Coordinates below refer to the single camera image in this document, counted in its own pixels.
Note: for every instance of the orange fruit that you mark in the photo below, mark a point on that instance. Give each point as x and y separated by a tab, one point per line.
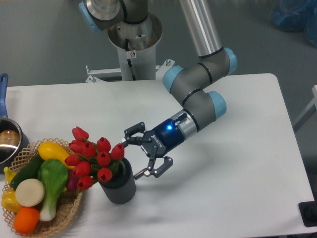
26	220

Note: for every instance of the green bok choy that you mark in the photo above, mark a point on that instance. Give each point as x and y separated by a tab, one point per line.
53	175

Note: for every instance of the blue handled saucepan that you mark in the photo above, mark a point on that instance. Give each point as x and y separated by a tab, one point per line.
12	138

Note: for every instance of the round beige bun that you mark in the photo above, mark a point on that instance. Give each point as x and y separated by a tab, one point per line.
30	192

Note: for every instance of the green cucumber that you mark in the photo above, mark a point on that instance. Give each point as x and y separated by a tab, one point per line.
29	171

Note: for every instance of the white furniture frame right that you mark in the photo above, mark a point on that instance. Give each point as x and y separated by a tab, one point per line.
307	112

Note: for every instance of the white metal base frame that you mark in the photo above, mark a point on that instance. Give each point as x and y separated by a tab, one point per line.
114	74

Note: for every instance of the blue plastic bag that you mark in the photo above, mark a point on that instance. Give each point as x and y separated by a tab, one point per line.
296	16

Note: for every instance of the yellow bell pepper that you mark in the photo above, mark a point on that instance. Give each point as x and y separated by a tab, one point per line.
9	201

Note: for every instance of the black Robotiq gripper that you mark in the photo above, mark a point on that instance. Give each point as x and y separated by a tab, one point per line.
165	136

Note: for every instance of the woven wicker basket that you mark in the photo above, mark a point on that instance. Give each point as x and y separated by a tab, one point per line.
67	204

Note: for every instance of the yellow squash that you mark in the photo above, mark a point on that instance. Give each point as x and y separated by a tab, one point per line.
50	150

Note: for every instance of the black device at table edge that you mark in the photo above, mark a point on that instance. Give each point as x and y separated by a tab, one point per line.
308	211

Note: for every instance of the dark grey ribbed vase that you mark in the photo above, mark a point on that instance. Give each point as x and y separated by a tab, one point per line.
122	188

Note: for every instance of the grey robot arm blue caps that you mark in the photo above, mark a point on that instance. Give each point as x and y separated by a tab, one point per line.
186	85

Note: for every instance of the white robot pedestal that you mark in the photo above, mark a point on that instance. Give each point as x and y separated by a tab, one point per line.
136	47

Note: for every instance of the red tulip bouquet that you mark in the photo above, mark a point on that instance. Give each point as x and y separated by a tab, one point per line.
93	162

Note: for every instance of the purple red radish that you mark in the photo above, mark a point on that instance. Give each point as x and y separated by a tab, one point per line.
72	181

